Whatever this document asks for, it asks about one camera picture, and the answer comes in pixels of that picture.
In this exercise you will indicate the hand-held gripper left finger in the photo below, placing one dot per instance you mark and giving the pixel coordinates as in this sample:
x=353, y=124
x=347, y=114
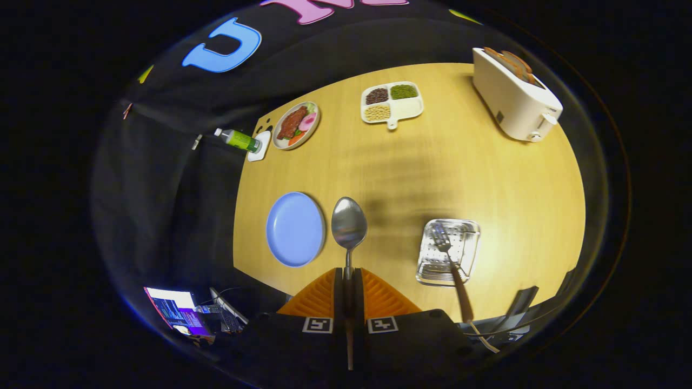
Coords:
x=281, y=346

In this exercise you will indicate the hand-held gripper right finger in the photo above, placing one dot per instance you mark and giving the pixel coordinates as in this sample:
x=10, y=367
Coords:
x=416, y=346

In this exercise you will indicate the metal spoon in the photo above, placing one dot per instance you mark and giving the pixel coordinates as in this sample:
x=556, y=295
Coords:
x=349, y=224

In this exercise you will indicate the grey keyboard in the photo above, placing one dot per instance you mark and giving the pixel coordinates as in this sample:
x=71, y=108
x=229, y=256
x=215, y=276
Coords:
x=230, y=310

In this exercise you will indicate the laptop with lit screen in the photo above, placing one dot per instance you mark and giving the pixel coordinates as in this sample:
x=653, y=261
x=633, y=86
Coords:
x=175, y=310

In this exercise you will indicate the blue round plate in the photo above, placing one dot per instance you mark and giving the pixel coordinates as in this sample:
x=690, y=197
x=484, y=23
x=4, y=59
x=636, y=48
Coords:
x=294, y=229

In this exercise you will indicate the white square coaster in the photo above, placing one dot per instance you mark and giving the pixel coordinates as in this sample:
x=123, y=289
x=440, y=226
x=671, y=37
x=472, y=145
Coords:
x=262, y=151

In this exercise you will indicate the green label plastic bottle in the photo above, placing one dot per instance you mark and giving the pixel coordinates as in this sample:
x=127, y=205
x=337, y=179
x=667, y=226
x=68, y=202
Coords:
x=240, y=140

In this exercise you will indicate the silver cloth clip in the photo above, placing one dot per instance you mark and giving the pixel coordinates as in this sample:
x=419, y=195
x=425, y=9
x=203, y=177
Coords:
x=197, y=141

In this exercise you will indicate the plate of toy food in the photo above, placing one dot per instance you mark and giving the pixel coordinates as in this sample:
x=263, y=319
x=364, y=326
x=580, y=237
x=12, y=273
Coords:
x=294, y=124

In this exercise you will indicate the white divided bean tray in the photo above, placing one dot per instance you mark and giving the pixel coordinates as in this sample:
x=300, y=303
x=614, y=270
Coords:
x=405, y=108

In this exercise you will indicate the white toaster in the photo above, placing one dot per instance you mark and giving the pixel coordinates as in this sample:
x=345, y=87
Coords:
x=513, y=108

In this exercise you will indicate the pink cloth clip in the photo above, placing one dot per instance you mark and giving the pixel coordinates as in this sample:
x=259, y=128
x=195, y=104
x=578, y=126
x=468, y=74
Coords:
x=127, y=111

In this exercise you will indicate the brown bread slices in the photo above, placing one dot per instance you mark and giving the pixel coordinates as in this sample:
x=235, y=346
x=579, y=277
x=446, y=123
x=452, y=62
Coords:
x=513, y=64

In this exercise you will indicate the black metal bracket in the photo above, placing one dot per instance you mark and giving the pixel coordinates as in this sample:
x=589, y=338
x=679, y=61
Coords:
x=520, y=305
x=566, y=281

